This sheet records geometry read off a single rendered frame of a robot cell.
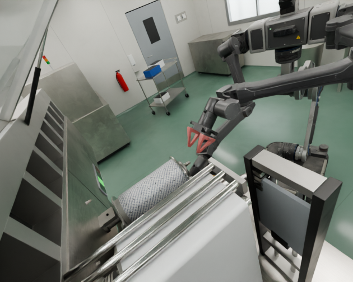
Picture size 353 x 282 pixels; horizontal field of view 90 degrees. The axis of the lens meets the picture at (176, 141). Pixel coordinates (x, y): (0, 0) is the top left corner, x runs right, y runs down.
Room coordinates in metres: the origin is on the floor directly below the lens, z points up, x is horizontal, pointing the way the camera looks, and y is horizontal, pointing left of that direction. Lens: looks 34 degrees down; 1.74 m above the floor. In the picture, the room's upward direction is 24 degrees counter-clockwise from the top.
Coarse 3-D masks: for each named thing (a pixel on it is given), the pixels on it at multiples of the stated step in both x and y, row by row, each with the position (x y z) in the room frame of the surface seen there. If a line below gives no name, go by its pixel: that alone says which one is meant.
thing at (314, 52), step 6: (306, 48) 2.58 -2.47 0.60; (312, 48) 2.53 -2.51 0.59; (318, 48) 2.50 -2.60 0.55; (306, 54) 2.58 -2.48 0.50; (312, 54) 2.53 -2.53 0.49; (318, 54) 2.51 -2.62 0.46; (300, 60) 2.67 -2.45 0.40; (312, 60) 2.53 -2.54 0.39; (318, 60) 2.51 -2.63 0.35; (300, 66) 2.67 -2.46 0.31; (318, 66) 2.52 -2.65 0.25
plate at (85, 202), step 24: (72, 144) 0.85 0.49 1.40; (72, 168) 0.60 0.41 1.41; (72, 192) 0.44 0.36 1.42; (96, 192) 0.60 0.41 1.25; (72, 216) 0.34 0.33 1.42; (96, 216) 0.43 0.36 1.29; (72, 240) 0.26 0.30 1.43; (96, 240) 0.32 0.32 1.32; (72, 264) 0.21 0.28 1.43; (96, 264) 0.24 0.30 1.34
